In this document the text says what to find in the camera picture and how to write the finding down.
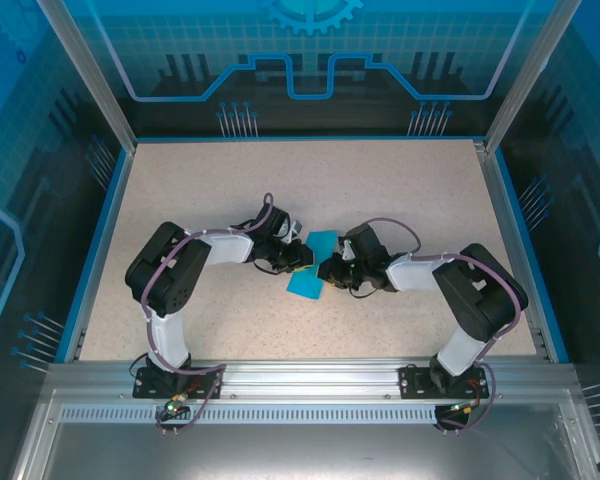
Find teal cloth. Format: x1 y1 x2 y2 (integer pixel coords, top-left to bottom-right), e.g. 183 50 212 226
285 229 340 301

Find grey sheet metal tray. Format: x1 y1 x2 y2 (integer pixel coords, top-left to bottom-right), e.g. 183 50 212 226
9 389 600 480

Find aluminium mounting beam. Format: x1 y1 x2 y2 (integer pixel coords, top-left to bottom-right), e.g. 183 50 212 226
44 357 579 401

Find blue printed circuit-pattern panel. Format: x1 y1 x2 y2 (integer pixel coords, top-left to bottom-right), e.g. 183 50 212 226
62 0 556 139

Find blue printed side panel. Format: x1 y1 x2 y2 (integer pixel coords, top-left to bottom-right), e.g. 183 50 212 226
0 0 131 480
499 0 600 480

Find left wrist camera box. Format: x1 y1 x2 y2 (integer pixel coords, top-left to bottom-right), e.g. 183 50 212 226
281 221 305 247

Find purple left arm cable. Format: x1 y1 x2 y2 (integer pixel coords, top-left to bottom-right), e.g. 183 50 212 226
140 193 276 436

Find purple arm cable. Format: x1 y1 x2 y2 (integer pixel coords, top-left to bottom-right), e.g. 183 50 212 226
140 193 276 436
367 217 527 434

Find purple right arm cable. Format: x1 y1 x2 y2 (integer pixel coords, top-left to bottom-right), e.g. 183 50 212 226
367 217 527 434

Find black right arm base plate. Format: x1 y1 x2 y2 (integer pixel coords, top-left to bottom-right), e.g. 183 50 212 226
398 363 486 401

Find slotted metal cable duct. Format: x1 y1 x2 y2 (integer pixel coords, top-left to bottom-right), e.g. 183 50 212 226
57 405 441 426

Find aluminium side rail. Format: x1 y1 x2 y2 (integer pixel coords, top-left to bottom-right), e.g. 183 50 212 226
472 139 554 362

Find cable connector with orange tip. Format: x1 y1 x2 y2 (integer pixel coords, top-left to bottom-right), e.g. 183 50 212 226
447 399 484 416

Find blue table border frame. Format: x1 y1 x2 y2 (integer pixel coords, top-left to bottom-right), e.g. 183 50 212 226
54 135 571 364

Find cable connector with green light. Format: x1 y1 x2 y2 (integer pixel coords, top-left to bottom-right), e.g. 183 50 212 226
162 392 189 417

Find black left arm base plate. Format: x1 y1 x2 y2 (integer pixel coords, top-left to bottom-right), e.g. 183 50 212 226
132 364 224 401

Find aluminium frame post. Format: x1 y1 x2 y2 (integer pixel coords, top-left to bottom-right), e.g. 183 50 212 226
35 0 139 151
483 0 581 154

